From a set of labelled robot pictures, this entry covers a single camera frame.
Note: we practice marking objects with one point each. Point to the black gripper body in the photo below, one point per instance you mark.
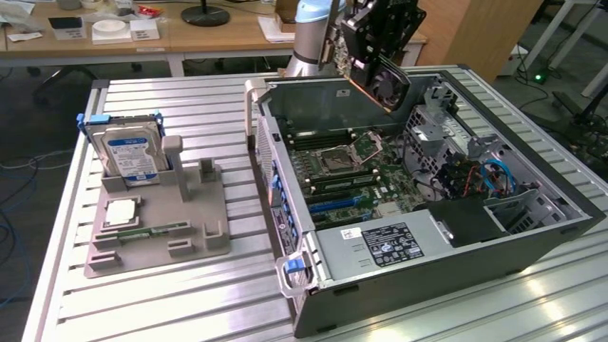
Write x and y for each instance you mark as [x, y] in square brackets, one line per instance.
[399, 3]

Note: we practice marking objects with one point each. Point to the black graphics card green board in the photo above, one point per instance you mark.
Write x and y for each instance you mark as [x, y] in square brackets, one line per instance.
[391, 89]

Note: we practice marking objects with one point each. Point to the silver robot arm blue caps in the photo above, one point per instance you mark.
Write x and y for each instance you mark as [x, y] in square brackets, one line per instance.
[308, 46]

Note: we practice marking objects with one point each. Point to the wooden cabinet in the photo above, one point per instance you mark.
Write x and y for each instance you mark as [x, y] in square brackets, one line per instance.
[475, 35]

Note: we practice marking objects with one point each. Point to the cardboard box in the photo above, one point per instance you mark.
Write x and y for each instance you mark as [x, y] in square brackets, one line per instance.
[284, 10]

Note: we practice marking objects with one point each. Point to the white paper sheets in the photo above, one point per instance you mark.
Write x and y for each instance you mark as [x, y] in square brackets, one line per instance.
[272, 33]

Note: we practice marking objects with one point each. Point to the black RAM slot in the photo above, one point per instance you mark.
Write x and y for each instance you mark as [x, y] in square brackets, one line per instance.
[321, 136]
[339, 174]
[323, 139]
[324, 142]
[320, 133]

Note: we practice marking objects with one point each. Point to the silver socket cover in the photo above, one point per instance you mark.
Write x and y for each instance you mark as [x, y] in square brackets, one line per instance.
[360, 138]

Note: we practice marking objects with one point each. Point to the black device green light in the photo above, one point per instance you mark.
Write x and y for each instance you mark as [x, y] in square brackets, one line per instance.
[537, 76]

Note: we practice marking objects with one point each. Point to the wooden desk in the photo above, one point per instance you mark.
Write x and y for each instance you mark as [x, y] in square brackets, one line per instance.
[213, 39]

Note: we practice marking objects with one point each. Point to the black round monitor base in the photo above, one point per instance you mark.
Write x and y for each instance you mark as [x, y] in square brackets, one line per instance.
[205, 18]

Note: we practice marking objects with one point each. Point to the CPU socket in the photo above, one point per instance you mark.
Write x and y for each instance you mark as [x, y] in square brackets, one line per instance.
[335, 158]

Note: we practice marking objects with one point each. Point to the installed green RAM stick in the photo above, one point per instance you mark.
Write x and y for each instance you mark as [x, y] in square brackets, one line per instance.
[341, 184]

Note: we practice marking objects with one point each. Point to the green motherboard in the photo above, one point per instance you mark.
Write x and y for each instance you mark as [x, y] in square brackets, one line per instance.
[396, 185]

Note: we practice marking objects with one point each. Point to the black connector block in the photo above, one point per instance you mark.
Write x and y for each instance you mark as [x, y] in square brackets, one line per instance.
[451, 181]

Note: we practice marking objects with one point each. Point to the red package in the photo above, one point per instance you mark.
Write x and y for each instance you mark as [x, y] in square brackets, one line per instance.
[148, 11]

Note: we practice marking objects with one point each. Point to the white labelled box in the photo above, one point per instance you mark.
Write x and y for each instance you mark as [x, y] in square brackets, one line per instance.
[144, 32]

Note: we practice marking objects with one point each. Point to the silver chipset heat sink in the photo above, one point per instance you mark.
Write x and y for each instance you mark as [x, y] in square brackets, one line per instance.
[392, 209]

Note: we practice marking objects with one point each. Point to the white round dish block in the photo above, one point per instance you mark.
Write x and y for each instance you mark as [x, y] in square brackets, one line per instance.
[111, 33]

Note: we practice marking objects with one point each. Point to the white cup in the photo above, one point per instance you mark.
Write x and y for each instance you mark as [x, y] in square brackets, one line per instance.
[89, 3]

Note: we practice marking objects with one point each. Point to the hard disk blue label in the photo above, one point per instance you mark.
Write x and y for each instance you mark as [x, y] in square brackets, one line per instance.
[132, 156]

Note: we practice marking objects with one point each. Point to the blue disk caddy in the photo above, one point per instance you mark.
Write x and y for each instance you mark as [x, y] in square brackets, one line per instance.
[97, 118]

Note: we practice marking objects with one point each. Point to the white box black lid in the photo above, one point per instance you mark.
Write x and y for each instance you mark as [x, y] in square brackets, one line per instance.
[68, 33]

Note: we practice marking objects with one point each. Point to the grey cup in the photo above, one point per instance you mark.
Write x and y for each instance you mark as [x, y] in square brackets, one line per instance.
[69, 4]

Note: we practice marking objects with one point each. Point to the grey power supply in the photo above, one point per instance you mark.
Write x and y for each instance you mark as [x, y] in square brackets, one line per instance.
[341, 256]

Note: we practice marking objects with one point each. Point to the grey parts rack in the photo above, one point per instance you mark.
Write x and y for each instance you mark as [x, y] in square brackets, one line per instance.
[156, 210]

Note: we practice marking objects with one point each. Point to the black office chair base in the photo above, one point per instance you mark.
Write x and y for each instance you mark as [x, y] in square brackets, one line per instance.
[47, 85]

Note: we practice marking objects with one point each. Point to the white paper card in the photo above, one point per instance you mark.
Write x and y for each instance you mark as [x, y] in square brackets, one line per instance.
[24, 37]

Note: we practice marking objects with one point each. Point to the silver CPU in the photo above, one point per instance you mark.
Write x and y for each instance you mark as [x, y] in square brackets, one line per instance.
[120, 212]

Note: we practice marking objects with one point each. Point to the open dark grey PC case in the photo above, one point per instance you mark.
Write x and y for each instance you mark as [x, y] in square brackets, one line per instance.
[427, 285]

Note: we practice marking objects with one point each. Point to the clear plastic bag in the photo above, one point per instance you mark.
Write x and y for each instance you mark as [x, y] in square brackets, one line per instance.
[13, 16]

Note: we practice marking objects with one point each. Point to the white desk frame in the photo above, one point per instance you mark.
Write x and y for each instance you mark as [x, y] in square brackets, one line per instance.
[555, 53]

